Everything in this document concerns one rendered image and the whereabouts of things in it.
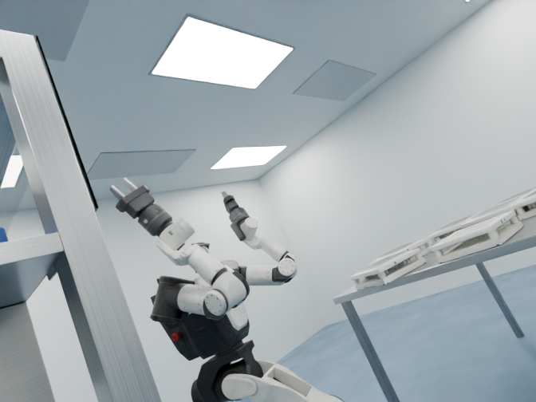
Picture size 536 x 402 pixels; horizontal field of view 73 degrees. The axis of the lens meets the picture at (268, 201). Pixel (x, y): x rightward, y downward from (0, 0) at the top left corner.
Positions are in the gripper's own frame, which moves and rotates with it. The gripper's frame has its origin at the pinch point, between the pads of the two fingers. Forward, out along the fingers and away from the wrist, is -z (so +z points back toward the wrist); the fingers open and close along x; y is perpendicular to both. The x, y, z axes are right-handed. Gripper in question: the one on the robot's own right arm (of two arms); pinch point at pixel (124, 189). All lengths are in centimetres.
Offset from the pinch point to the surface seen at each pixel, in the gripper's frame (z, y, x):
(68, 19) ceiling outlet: -120, -42, 77
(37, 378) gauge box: 30, 23, -52
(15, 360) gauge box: 25, 23, -53
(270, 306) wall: 141, -383, 249
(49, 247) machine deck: 21, 51, -44
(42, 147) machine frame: 8, 53, -35
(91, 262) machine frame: 26, 50, -41
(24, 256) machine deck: 21, 52, -47
